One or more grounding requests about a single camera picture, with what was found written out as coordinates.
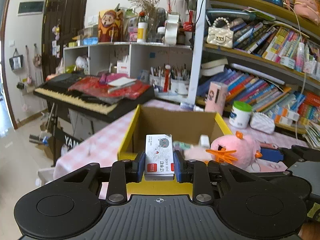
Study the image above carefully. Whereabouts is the white jar green lid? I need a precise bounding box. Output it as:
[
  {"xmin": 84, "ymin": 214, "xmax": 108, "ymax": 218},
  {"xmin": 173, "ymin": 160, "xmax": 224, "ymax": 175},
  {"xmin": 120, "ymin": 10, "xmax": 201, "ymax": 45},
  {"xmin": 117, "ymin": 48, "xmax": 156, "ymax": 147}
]
[{"xmin": 229, "ymin": 101, "xmax": 252, "ymax": 129}]

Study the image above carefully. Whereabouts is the stack of paper books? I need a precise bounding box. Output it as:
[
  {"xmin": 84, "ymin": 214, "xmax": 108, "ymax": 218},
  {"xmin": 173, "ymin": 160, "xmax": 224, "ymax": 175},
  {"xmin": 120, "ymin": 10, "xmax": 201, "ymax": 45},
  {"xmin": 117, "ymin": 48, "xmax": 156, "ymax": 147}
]
[{"xmin": 303, "ymin": 122, "xmax": 320, "ymax": 150}]

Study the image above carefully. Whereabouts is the white cubby shelf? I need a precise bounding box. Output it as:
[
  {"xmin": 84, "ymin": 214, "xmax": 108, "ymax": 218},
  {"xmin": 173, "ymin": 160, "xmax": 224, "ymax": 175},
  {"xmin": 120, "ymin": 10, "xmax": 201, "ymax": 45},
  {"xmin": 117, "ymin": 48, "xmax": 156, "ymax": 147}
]
[{"xmin": 63, "ymin": 42, "xmax": 193, "ymax": 102}]

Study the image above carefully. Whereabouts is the pink fluffy plush pouch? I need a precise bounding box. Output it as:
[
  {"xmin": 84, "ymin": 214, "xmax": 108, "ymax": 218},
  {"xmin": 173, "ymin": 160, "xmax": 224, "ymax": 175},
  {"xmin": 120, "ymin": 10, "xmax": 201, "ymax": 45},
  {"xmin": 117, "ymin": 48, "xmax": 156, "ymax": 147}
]
[{"xmin": 184, "ymin": 146, "xmax": 213, "ymax": 162}]

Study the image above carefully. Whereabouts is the red santa pen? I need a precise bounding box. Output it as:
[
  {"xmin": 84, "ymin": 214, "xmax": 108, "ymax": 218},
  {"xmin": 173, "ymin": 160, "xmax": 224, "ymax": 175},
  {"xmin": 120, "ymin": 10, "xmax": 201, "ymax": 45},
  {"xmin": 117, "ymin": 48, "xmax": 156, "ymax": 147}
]
[{"xmin": 163, "ymin": 64, "xmax": 171, "ymax": 92}]

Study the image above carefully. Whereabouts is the orange white box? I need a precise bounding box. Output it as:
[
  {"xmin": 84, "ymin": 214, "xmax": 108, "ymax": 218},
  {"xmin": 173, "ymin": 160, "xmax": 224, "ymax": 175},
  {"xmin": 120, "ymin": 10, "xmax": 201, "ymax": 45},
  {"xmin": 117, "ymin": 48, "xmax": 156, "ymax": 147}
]
[
  {"xmin": 275, "ymin": 106, "xmax": 300, "ymax": 121},
  {"xmin": 271, "ymin": 114, "xmax": 293, "ymax": 126}
]

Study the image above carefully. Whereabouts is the mint green small gadget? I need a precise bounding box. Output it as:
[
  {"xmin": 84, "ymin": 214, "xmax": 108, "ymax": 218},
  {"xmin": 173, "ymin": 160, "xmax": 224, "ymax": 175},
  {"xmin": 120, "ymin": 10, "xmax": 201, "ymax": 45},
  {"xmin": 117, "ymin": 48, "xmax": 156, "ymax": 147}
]
[{"xmin": 172, "ymin": 141, "xmax": 191, "ymax": 151}]

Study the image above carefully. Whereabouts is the black electronic keyboard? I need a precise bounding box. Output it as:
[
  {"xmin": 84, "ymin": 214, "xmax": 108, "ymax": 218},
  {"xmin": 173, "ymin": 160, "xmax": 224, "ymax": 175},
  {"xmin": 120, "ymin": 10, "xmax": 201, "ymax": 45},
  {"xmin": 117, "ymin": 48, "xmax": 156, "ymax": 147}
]
[{"xmin": 33, "ymin": 74, "xmax": 155, "ymax": 123}]

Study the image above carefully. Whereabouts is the yellow cardboard box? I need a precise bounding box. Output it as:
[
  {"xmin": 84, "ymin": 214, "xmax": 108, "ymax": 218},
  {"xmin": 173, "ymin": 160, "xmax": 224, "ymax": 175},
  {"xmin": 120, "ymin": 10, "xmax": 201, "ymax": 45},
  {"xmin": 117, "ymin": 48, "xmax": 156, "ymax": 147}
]
[{"xmin": 118, "ymin": 105, "xmax": 232, "ymax": 196}]

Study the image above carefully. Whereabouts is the red packets pile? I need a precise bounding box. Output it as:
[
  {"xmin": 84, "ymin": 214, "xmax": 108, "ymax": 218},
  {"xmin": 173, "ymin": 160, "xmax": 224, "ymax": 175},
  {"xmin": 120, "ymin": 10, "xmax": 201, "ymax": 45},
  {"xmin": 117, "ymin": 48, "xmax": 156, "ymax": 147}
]
[{"xmin": 68, "ymin": 76, "xmax": 151, "ymax": 100}]

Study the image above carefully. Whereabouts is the white charger plug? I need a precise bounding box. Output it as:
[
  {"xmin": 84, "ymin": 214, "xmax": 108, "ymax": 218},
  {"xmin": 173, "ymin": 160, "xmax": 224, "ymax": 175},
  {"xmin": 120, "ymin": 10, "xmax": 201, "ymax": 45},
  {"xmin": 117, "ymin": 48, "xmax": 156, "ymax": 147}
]
[{"xmin": 199, "ymin": 134, "xmax": 210, "ymax": 148}]

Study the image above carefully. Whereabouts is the white staples box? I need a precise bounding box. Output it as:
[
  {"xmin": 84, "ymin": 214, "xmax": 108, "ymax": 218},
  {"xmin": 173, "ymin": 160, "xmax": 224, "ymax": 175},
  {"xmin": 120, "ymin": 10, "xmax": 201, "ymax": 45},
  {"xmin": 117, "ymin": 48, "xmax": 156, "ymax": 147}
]
[{"xmin": 144, "ymin": 134, "xmax": 174, "ymax": 181}]

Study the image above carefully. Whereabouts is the dark wooden door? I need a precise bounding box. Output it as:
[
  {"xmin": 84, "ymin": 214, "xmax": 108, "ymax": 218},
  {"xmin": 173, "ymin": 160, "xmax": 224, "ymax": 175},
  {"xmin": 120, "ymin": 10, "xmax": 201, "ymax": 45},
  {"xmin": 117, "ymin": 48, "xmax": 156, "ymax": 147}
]
[{"xmin": 41, "ymin": 0, "xmax": 87, "ymax": 78}]

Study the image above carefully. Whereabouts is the upper orange white box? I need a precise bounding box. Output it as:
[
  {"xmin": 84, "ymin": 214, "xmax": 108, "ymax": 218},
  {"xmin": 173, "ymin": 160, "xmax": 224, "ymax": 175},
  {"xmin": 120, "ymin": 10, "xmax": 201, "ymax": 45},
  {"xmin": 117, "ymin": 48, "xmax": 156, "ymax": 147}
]
[{"xmin": 275, "ymin": 106, "xmax": 300, "ymax": 121}]

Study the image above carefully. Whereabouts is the cream pearl handle handbag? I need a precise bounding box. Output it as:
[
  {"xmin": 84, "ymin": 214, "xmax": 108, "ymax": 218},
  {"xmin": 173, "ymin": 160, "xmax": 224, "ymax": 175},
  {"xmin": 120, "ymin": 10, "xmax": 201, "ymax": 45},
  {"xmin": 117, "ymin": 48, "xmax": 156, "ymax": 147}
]
[{"xmin": 207, "ymin": 17, "xmax": 234, "ymax": 48}]

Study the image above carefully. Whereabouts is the pink plush bird toy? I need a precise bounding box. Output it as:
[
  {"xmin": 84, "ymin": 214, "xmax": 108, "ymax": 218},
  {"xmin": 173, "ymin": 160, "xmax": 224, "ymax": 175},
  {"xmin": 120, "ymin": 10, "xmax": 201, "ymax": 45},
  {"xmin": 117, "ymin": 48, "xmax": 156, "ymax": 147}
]
[{"xmin": 206, "ymin": 131, "xmax": 263, "ymax": 170}]

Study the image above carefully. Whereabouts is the pink cylindrical humidifier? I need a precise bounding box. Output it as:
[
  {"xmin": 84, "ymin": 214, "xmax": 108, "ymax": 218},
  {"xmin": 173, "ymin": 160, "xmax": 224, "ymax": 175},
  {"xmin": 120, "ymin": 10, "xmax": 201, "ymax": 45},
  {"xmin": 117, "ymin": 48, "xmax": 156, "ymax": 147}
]
[{"xmin": 204, "ymin": 81, "xmax": 228, "ymax": 115}]

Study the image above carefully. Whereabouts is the white quilted pearl purse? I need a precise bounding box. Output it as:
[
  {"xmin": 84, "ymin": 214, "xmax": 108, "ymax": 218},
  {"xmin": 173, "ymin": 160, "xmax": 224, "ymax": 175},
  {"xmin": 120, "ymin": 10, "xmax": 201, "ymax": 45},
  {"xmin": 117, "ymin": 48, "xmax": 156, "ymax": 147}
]
[{"xmin": 249, "ymin": 112, "xmax": 276, "ymax": 134}]

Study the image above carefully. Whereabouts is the fortune god figure box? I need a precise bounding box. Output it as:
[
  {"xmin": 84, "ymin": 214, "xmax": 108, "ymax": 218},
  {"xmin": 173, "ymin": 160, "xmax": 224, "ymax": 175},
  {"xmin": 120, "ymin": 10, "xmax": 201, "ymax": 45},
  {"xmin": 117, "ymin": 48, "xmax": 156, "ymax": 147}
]
[{"xmin": 98, "ymin": 9, "xmax": 124, "ymax": 43}]

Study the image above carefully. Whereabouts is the white ribbon roll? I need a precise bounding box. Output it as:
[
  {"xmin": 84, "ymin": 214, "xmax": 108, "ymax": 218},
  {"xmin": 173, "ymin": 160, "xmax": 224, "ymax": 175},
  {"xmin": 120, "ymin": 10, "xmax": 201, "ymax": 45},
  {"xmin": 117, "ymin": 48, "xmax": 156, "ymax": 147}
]
[{"xmin": 164, "ymin": 13, "xmax": 180, "ymax": 46}]

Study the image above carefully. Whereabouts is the white charging cable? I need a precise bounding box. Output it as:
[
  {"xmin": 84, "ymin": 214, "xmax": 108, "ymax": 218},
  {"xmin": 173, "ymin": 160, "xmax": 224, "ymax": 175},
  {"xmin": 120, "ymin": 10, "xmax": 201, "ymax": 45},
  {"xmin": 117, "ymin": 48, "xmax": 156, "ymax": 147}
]
[{"xmin": 285, "ymin": 2, "xmax": 308, "ymax": 134}]

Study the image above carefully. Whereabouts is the white wooden bookshelf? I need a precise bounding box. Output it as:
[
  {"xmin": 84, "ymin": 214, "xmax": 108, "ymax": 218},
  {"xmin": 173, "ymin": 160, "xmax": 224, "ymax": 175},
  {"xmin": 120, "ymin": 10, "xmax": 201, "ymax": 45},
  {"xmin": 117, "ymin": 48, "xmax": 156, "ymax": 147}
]
[{"xmin": 186, "ymin": 0, "xmax": 320, "ymax": 136}]

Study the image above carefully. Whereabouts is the white yellow label bottle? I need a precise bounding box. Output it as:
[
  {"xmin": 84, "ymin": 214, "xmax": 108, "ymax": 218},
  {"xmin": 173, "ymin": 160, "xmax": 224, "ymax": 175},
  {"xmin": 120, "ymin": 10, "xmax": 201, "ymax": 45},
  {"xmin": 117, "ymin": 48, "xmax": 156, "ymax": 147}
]
[{"xmin": 137, "ymin": 22, "xmax": 148, "ymax": 43}]

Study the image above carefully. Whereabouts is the lower orange white box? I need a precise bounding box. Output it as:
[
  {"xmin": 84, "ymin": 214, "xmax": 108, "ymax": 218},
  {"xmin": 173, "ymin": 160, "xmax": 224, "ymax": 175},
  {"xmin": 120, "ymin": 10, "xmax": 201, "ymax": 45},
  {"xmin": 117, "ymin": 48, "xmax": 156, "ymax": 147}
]
[{"xmin": 271, "ymin": 114, "xmax": 293, "ymax": 126}]

